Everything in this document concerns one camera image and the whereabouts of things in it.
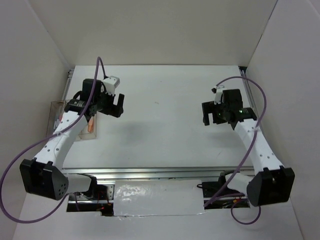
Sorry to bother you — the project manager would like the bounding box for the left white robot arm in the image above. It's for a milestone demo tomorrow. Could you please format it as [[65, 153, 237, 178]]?
[[19, 76, 125, 200]]

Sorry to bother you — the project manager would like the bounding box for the right clear container compartment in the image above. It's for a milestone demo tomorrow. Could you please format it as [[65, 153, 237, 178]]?
[[76, 115, 97, 141]]

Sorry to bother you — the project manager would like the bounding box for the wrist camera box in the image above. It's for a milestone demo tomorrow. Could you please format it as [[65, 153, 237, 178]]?
[[102, 76, 120, 96], [211, 85, 225, 105]]

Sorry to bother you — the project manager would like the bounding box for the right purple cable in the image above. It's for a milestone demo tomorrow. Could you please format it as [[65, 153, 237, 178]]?
[[203, 76, 268, 225]]

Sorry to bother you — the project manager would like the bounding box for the left clear container compartment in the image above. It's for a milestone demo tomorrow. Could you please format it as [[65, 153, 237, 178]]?
[[46, 100, 66, 137]]

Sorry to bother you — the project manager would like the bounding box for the blue ink clear pen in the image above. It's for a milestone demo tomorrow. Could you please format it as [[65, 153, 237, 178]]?
[[53, 110, 63, 131]]

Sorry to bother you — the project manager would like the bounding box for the white front cover plate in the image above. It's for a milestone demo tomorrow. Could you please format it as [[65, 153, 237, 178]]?
[[113, 179, 205, 217]]

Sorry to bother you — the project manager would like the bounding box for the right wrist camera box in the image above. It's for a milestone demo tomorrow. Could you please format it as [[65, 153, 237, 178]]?
[[211, 85, 225, 105]]

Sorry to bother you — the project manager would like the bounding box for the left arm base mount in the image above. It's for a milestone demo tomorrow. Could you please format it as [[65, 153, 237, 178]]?
[[66, 177, 115, 217]]

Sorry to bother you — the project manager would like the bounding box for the orange highlighter cap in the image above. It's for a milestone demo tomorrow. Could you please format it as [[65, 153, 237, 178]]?
[[87, 117, 95, 133]]

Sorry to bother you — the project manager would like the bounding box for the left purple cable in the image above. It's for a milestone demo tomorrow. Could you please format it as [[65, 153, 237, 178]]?
[[0, 56, 111, 223]]

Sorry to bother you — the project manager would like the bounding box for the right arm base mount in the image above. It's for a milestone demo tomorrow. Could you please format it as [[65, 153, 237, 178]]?
[[197, 171, 251, 210]]

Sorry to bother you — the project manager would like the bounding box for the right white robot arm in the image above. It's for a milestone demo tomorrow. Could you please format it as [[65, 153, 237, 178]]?
[[202, 86, 295, 207]]

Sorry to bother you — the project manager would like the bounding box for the clear container compartment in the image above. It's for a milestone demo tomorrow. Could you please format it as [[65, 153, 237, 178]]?
[[46, 100, 66, 137], [76, 115, 97, 141]]

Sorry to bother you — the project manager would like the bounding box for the purple cable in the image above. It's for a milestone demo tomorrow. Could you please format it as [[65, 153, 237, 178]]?
[[0, 56, 111, 223], [203, 76, 268, 225]]

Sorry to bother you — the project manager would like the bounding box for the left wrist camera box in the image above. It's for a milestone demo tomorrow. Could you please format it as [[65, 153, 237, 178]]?
[[102, 76, 120, 96]]

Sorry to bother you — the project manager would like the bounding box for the aluminium front rail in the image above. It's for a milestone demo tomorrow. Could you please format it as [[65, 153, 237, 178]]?
[[61, 166, 258, 180]]

